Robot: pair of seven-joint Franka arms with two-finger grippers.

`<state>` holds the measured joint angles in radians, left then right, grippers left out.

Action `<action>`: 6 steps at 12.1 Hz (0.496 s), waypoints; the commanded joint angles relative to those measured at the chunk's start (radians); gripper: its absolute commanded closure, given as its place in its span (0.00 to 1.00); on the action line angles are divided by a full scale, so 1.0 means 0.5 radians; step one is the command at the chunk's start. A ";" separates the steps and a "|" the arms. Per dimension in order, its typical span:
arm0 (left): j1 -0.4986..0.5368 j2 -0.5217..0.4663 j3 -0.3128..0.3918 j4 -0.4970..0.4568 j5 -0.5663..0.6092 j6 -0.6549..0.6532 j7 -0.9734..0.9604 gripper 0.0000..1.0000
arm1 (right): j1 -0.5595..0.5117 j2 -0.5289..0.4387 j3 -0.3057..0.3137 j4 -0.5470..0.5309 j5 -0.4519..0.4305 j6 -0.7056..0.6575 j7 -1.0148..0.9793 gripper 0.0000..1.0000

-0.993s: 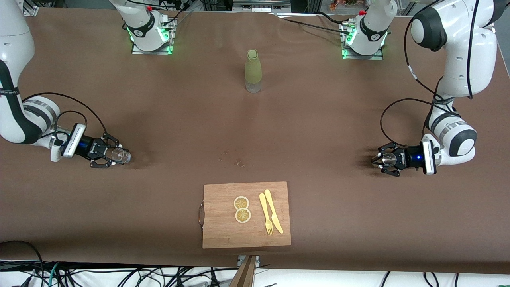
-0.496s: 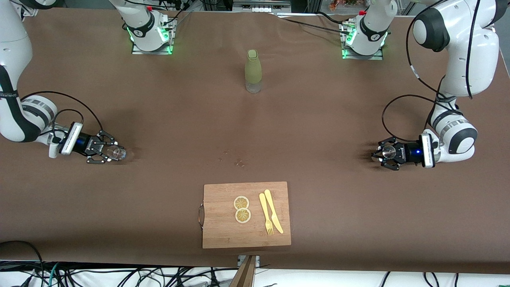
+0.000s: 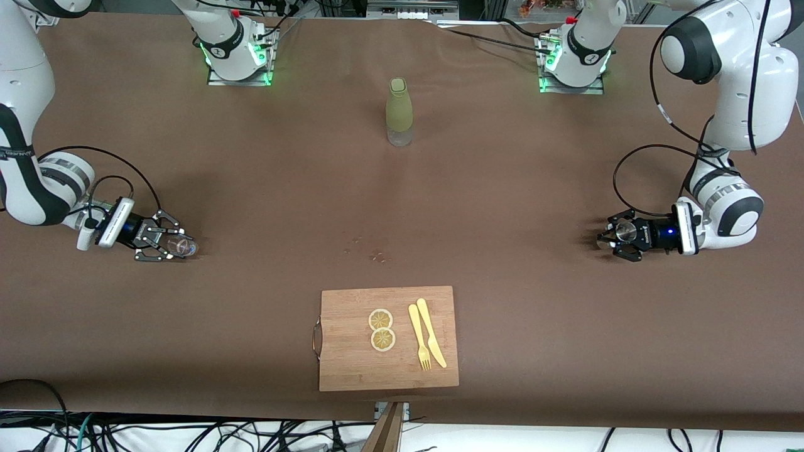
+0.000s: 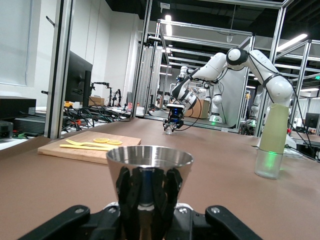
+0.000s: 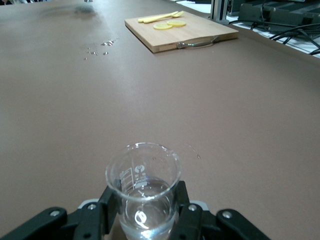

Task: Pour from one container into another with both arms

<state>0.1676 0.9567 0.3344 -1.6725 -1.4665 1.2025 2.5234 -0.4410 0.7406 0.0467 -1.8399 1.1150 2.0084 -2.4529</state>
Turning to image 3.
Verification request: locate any yellow plastic fork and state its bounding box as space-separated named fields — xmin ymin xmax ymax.
xmin=408 ymin=304 xmax=433 ymax=372

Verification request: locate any wooden camera post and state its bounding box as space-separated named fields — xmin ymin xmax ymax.
xmin=361 ymin=402 xmax=406 ymax=452

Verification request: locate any black table cable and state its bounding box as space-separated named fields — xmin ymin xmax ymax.
xmin=433 ymin=18 xmax=553 ymax=57

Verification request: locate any green sleeved glass bottle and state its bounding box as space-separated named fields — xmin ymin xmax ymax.
xmin=386 ymin=77 xmax=414 ymax=148

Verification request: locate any steel double jigger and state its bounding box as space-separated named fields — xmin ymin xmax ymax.
xmin=597 ymin=223 xmax=635 ymax=249

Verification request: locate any yellow plastic knife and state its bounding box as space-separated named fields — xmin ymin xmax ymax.
xmin=416 ymin=298 xmax=448 ymax=369

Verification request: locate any grey power strip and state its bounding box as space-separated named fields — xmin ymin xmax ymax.
xmin=367 ymin=0 xmax=459 ymax=21

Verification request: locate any small clear glass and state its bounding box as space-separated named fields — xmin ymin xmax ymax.
xmin=165 ymin=234 xmax=199 ymax=260

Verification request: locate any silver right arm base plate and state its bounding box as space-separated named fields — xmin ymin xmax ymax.
xmin=207 ymin=28 xmax=275 ymax=87

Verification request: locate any black floor cable loop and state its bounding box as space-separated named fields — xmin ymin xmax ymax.
xmin=0 ymin=379 xmax=71 ymax=452

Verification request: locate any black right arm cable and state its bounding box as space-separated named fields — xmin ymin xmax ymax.
xmin=38 ymin=146 xmax=163 ymax=218

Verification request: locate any teal floor cable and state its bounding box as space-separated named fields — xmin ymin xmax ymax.
xmin=74 ymin=413 xmax=95 ymax=452

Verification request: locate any wooden cutting board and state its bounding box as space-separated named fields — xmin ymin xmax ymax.
xmin=312 ymin=286 xmax=460 ymax=392

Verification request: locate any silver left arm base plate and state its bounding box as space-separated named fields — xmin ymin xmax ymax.
xmin=539 ymin=35 xmax=605 ymax=95

